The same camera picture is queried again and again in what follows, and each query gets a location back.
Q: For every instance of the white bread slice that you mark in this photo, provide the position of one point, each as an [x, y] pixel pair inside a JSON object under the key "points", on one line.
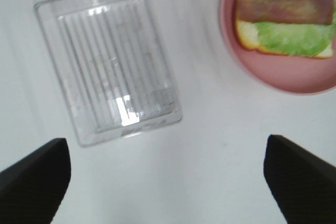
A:
{"points": [[247, 35]]}

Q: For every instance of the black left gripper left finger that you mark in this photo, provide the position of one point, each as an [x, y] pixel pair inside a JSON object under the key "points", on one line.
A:
{"points": [[33, 188]]}

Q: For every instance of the clear left plastic container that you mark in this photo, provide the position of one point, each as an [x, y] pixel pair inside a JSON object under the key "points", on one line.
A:
{"points": [[111, 66]]}

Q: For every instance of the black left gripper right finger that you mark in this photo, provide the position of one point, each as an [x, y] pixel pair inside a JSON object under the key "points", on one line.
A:
{"points": [[302, 184]]}

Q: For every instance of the pink round plate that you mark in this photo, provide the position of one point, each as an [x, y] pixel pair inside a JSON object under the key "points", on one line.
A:
{"points": [[290, 74]]}

